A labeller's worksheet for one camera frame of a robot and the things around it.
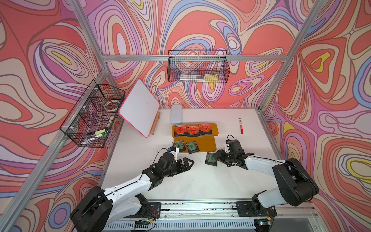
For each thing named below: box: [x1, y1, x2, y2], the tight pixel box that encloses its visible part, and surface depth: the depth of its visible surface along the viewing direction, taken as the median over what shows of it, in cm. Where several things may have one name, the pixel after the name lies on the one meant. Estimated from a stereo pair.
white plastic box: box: [171, 104, 183, 125], surface depth 118 cm
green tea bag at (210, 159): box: [204, 151, 218, 167], surface depth 93 cm
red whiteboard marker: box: [238, 117, 244, 134], surface depth 110 cm
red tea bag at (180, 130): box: [173, 124, 187, 137], surface depth 90 cm
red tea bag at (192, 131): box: [186, 125, 200, 138], surface depth 90 cm
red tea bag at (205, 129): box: [198, 123, 213, 135], surface depth 91 cm
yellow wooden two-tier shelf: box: [171, 123, 219, 153], surface depth 92 cm
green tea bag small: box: [185, 140, 200, 155], surface depth 98 cm
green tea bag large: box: [171, 140, 187, 153], surface depth 99 cm
